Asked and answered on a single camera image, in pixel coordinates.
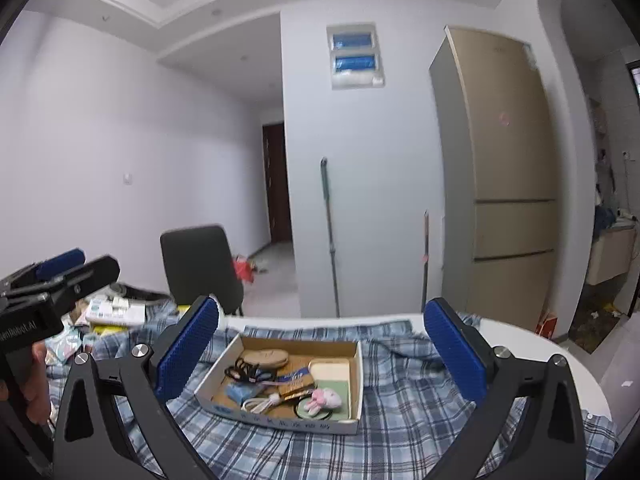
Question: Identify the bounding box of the pink bunny plush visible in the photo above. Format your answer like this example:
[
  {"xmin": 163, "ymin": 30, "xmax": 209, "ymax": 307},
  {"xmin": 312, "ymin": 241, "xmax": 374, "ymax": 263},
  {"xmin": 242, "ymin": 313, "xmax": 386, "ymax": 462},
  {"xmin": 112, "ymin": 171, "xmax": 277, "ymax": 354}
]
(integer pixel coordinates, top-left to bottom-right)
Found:
[{"xmin": 305, "ymin": 387, "xmax": 344, "ymax": 417}]

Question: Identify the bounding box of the black cable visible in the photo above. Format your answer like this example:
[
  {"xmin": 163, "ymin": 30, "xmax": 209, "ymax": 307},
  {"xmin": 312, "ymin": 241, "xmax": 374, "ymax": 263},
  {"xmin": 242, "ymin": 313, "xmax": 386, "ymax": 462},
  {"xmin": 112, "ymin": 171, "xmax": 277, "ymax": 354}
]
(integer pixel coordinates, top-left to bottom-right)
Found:
[{"xmin": 224, "ymin": 357, "xmax": 277, "ymax": 384}]

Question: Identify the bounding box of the dark wooden door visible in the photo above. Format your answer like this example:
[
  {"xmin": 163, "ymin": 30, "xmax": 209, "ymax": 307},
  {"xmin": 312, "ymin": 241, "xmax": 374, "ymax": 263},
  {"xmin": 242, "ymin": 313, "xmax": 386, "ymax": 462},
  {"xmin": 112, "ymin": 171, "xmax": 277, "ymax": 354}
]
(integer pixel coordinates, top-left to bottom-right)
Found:
[{"xmin": 262, "ymin": 120, "xmax": 294, "ymax": 245}]

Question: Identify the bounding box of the person's left hand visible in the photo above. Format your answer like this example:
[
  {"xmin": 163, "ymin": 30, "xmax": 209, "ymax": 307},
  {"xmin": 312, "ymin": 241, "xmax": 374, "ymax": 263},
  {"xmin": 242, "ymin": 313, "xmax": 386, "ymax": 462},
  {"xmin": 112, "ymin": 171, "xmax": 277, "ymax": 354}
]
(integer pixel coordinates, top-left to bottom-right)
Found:
[{"xmin": 31, "ymin": 342, "xmax": 55, "ymax": 427}]

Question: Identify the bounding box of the wall electrical panel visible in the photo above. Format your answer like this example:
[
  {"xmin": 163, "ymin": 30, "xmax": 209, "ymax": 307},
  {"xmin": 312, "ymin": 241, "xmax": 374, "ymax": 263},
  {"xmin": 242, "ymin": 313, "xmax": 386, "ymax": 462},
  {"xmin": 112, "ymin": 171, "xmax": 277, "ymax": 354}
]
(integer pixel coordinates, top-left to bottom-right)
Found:
[{"xmin": 326, "ymin": 22, "xmax": 387, "ymax": 91}]

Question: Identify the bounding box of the pile of boxes and packets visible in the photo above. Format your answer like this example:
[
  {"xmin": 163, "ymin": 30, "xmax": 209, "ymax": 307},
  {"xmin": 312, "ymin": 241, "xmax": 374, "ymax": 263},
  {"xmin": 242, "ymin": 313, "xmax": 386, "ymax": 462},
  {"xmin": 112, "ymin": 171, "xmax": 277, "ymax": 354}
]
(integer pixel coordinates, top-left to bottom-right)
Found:
[{"xmin": 45, "ymin": 282, "xmax": 173, "ymax": 366}]

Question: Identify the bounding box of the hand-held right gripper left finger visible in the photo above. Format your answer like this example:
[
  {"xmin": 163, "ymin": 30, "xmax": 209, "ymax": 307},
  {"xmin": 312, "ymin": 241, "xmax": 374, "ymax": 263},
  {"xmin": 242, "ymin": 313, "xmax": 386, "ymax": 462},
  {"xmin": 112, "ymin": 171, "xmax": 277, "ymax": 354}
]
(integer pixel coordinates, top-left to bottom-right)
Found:
[{"xmin": 52, "ymin": 295, "xmax": 221, "ymax": 480}]

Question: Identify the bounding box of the blue plaid cloth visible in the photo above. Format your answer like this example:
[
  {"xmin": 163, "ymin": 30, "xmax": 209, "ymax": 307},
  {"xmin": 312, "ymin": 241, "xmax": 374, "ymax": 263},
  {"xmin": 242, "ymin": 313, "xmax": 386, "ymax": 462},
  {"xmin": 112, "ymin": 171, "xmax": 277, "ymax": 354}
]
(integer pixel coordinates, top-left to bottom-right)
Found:
[{"xmin": 45, "ymin": 302, "xmax": 621, "ymax": 480}]

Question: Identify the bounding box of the beige refrigerator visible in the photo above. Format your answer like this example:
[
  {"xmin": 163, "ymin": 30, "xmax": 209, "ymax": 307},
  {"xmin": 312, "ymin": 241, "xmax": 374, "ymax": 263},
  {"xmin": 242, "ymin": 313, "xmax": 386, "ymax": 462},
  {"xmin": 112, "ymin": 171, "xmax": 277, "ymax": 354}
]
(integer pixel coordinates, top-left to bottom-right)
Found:
[{"xmin": 428, "ymin": 25, "xmax": 562, "ymax": 334}]

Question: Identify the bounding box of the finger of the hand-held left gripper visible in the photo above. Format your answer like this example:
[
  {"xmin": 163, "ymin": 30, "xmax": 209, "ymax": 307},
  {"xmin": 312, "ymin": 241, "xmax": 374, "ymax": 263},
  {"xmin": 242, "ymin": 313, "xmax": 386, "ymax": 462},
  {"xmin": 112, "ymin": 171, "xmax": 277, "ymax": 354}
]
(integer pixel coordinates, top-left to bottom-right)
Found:
[
  {"xmin": 47, "ymin": 255, "xmax": 121, "ymax": 312},
  {"xmin": 34, "ymin": 247, "xmax": 87, "ymax": 282}
]

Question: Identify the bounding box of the pink broom handle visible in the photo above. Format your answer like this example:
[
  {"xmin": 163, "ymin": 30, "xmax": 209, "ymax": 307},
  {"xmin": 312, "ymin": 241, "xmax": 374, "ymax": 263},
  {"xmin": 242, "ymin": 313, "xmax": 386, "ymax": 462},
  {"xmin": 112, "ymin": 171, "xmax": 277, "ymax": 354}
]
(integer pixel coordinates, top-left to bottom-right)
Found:
[{"xmin": 421, "ymin": 210, "xmax": 431, "ymax": 307}]

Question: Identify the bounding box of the round beige slotted pad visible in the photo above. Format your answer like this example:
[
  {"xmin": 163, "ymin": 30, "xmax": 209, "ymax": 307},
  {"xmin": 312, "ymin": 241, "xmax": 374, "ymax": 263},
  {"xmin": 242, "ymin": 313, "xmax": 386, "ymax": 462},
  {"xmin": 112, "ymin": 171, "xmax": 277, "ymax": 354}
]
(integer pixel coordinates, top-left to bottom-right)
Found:
[{"xmin": 242, "ymin": 349, "xmax": 291, "ymax": 369}]

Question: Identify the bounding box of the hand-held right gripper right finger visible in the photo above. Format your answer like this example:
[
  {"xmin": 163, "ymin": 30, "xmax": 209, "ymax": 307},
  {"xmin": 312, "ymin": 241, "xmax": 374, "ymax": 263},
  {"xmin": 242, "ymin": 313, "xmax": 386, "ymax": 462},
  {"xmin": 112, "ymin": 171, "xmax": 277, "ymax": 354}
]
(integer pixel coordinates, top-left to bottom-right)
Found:
[{"xmin": 423, "ymin": 297, "xmax": 587, "ymax": 480}]

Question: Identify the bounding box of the blue soft packet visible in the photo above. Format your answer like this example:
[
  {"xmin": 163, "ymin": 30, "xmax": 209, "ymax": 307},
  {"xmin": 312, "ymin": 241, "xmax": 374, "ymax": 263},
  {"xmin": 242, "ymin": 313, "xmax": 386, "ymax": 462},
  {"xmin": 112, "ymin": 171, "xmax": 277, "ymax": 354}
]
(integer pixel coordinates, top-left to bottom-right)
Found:
[{"xmin": 226, "ymin": 382, "xmax": 264, "ymax": 402}]

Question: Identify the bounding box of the green snap pouch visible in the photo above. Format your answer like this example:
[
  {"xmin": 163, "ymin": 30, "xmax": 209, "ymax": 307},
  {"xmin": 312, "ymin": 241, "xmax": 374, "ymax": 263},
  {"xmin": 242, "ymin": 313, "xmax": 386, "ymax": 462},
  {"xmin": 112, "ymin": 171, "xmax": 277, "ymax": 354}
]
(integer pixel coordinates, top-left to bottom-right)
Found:
[{"xmin": 316, "ymin": 378, "xmax": 355, "ymax": 420}]

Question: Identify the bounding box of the red cardboard box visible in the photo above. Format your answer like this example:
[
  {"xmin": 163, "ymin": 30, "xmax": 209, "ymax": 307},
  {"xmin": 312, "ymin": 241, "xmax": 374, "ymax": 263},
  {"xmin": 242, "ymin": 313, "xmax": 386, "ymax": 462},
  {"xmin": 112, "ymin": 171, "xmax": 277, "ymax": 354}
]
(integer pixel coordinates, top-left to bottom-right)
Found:
[{"xmin": 535, "ymin": 309, "xmax": 559, "ymax": 337}]

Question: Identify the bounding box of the black hair tie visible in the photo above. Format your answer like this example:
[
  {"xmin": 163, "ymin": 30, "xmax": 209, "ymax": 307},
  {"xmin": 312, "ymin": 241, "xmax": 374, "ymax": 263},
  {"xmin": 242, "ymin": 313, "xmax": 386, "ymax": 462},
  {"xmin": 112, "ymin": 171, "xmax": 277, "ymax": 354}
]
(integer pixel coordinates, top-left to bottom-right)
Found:
[{"xmin": 293, "ymin": 394, "xmax": 332, "ymax": 421}]

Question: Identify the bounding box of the grey mop handle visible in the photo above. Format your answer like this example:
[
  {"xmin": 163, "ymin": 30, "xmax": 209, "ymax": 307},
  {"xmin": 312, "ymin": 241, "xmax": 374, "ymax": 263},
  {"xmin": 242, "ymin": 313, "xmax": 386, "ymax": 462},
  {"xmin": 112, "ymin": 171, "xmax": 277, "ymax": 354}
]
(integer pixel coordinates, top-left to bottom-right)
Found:
[{"xmin": 319, "ymin": 157, "xmax": 342, "ymax": 319}]

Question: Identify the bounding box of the beige phone case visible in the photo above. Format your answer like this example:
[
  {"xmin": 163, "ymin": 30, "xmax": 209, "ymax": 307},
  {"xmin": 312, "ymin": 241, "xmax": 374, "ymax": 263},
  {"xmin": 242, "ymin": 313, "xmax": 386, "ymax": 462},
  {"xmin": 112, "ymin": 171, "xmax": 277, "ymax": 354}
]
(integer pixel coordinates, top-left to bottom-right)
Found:
[{"xmin": 307, "ymin": 358, "xmax": 352, "ymax": 386}]

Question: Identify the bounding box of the black chair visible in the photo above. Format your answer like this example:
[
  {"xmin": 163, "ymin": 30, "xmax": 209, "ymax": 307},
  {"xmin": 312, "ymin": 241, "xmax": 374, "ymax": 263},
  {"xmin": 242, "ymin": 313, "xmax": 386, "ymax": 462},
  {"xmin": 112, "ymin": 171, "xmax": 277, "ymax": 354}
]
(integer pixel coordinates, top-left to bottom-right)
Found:
[{"xmin": 160, "ymin": 224, "xmax": 245, "ymax": 317}]

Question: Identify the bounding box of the gold and blue tissue packet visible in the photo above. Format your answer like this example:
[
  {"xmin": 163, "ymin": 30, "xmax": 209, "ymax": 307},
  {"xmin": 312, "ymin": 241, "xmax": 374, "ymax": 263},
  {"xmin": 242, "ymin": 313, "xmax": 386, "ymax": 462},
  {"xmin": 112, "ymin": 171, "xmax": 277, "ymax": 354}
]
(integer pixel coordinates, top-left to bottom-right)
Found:
[{"xmin": 276, "ymin": 367, "xmax": 318, "ymax": 402}]

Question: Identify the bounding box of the beige side cabinet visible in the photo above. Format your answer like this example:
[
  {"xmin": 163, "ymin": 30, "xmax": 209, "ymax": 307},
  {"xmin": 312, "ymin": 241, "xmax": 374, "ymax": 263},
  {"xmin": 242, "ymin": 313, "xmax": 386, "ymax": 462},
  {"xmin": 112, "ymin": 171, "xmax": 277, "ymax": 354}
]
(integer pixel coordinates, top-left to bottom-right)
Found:
[{"xmin": 584, "ymin": 224, "xmax": 639, "ymax": 287}]

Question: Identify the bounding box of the red bag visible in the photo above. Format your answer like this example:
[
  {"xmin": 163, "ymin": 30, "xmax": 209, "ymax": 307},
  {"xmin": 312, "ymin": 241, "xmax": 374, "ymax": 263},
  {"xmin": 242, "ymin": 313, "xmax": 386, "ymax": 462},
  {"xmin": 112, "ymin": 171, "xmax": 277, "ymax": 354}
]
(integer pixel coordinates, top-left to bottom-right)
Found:
[{"xmin": 233, "ymin": 255, "xmax": 257, "ymax": 284}]

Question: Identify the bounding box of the white cable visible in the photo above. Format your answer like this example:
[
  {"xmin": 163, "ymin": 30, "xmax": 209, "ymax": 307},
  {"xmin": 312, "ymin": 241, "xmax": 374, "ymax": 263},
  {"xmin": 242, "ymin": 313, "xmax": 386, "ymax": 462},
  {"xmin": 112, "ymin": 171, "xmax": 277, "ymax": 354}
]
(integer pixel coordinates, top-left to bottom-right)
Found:
[{"xmin": 241, "ymin": 393, "xmax": 282, "ymax": 414}]

